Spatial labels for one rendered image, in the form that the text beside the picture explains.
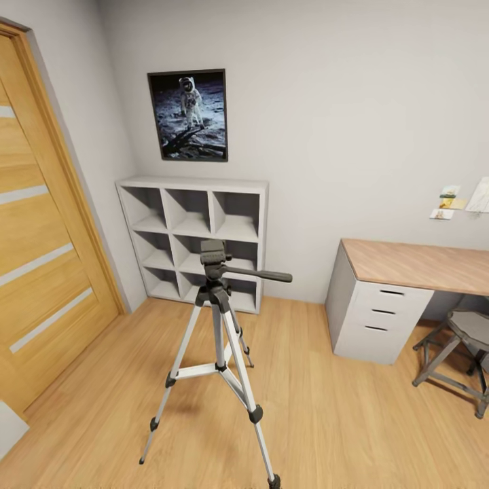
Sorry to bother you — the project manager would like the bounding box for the camera tripod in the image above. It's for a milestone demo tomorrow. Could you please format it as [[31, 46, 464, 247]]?
[[139, 239, 292, 489]]

